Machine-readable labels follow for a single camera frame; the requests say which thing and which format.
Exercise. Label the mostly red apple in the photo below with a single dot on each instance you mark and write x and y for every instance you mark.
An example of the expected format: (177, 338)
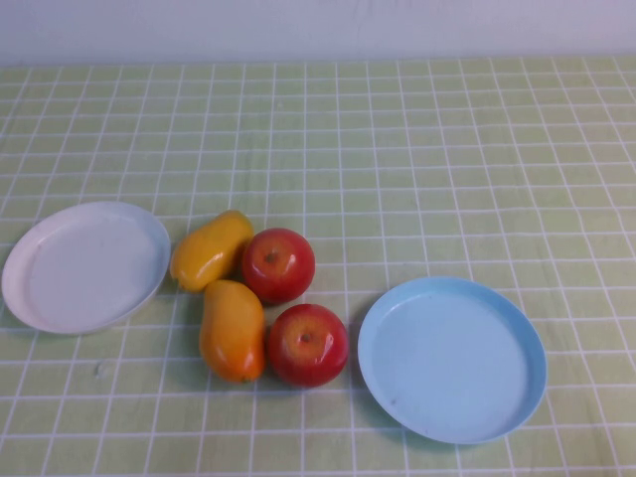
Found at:
(278, 268)

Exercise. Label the orange yellow mango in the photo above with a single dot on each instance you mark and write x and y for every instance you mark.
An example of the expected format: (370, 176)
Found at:
(231, 333)

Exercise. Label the white round plate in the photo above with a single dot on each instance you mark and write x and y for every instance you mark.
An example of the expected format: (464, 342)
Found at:
(87, 270)

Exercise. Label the red apple with yellow top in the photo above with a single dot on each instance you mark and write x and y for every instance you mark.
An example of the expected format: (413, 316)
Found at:
(308, 348)

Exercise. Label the light blue round plate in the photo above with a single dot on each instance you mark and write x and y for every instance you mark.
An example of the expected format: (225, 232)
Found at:
(452, 363)

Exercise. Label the green checked tablecloth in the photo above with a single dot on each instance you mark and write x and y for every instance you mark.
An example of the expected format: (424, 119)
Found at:
(397, 149)

